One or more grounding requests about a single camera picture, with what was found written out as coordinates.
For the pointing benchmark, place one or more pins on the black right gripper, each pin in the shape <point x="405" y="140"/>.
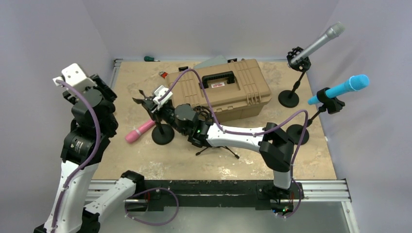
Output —
<point x="152" y="107"/>

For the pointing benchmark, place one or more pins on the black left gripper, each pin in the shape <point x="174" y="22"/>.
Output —
<point x="97" y="82"/>

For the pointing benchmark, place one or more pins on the black stand for cream microphone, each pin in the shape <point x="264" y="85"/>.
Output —
<point x="162" y="134"/>

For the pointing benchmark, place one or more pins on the silver microphone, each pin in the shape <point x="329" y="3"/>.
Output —
<point x="332" y="32"/>

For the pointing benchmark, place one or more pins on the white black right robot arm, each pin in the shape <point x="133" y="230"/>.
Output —
<point x="271" y="142"/>

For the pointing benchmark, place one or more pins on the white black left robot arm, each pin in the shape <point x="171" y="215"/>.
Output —
<point x="92" y="127"/>

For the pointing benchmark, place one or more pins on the pink microphone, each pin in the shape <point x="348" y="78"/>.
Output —
<point x="135" y="134"/>

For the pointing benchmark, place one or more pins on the black clip stand for blue microphone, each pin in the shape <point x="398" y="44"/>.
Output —
<point x="331" y="105"/>

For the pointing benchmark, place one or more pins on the blue microphone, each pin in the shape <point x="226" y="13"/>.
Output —
<point x="354" y="83"/>

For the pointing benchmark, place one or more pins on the grey flat sheet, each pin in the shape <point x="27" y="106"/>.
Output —
<point x="218" y="60"/>

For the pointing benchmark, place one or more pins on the tan plastic tool case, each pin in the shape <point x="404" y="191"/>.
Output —
<point x="234" y="90"/>

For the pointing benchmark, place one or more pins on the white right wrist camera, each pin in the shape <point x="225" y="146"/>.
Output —
<point x="161" y="95"/>

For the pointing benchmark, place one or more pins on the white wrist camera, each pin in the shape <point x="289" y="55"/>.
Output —
<point x="75" y="77"/>
<point x="161" y="95"/>

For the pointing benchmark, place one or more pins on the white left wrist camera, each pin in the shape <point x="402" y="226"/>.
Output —
<point x="75" y="77"/>

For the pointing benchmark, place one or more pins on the green screwdriver handle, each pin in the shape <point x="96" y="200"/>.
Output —
<point x="150" y="59"/>

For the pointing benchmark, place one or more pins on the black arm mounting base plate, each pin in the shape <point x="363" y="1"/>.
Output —
<point x="257" y="194"/>

